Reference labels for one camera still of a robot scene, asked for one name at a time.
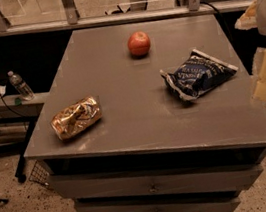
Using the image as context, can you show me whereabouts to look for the blue chip bag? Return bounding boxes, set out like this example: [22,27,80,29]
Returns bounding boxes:
[160,49,238,102]

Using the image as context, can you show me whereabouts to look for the crushed orange can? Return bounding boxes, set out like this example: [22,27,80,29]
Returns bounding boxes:
[51,96,102,141]

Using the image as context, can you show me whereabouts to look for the red apple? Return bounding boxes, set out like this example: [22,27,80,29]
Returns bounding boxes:
[127,31,151,57]

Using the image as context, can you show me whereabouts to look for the grey drawer cabinet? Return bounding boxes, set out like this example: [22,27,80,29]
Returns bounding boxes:
[26,15,266,212]

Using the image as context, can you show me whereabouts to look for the clear plastic water bottle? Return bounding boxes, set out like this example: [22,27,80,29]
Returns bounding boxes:
[8,71,34,101]

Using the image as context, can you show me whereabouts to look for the low grey side bench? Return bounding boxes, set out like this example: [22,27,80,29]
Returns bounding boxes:
[0,92,49,183]

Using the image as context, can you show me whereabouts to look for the wire mesh basket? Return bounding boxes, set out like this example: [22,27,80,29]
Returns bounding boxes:
[29,162,49,187]

